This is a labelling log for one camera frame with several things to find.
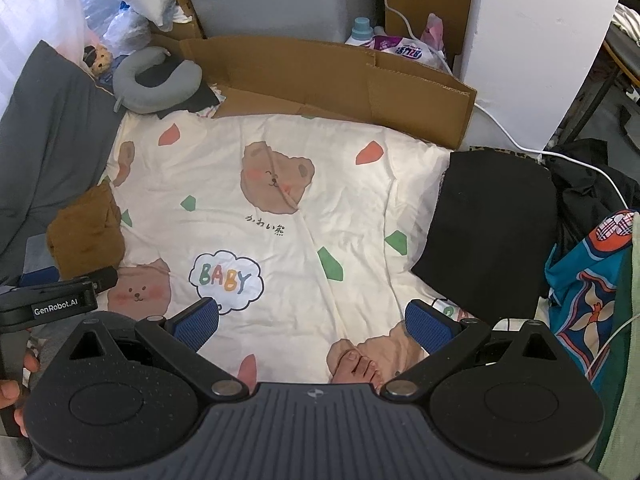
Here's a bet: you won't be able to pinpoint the white cable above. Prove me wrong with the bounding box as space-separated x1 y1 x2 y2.
379 0 631 216
585 310 640 383

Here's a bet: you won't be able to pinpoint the person's bare foot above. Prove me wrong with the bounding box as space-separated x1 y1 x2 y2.
327 347 388 393

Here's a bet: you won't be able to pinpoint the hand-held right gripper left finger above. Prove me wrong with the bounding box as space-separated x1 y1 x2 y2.
65 297 251 402

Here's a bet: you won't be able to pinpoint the leopard print cloth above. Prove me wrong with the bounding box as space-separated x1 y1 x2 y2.
467 145 546 161

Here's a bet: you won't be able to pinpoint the black pants with floral lining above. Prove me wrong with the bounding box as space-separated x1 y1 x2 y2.
411 150 560 302

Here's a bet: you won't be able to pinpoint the blue-grey garment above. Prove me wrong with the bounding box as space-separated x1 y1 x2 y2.
20 237 61 283

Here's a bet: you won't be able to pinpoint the grey cloth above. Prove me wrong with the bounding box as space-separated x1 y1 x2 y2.
0 40 126 286

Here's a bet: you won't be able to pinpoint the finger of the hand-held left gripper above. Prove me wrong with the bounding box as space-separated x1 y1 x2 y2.
75 266 119 293

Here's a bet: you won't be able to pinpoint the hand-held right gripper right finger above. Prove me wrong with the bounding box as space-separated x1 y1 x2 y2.
381 300 558 402

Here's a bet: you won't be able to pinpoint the clear plastic bag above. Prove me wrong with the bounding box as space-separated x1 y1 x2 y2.
102 2 153 58

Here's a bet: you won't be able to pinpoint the pink bag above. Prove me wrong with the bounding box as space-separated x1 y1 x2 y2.
420 12 446 53

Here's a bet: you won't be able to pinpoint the purple and white refill bag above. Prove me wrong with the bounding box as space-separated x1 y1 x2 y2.
370 34 448 68

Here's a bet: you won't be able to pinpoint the white curtain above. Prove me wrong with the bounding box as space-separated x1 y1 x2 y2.
0 0 91 116

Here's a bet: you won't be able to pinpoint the green cloth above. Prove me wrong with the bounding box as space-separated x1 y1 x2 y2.
590 220 640 473

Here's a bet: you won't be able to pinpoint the white detergent bottle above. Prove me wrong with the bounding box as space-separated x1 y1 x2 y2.
345 16 373 51

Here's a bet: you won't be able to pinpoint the brown garment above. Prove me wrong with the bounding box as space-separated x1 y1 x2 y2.
46 180 126 281

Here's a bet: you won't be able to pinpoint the small brown plush toy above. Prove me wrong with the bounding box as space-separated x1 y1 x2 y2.
82 44 113 78

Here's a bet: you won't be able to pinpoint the black jacket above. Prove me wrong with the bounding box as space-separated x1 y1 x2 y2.
542 137 640 261

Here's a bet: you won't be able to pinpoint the white bear printed blanket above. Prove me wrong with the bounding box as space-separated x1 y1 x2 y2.
30 110 468 401

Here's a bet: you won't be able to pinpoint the striped cloth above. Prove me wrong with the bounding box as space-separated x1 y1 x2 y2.
609 2 640 41

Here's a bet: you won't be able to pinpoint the person's left hand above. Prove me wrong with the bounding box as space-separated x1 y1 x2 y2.
0 347 42 438

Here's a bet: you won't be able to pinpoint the blue patterned cloth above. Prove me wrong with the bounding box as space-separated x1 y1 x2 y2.
544 210 638 378

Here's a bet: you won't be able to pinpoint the flattened cardboard sheet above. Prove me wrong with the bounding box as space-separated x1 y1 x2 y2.
150 34 478 150

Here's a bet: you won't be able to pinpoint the grey neck pillow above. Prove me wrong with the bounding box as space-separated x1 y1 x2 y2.
112 46 203 115

